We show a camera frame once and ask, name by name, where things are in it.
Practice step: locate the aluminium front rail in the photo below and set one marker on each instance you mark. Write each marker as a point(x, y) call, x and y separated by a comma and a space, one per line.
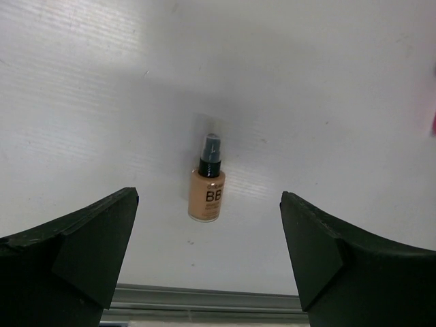
point(171, 304)

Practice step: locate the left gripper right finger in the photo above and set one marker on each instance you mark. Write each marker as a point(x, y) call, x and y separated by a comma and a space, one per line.
point(347, 276)

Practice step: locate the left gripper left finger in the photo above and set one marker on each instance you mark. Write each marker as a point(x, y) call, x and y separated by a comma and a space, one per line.
point(64, 272)

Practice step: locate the BB foundation pump bottle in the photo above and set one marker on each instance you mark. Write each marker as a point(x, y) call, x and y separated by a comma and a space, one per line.
point(207, 182)

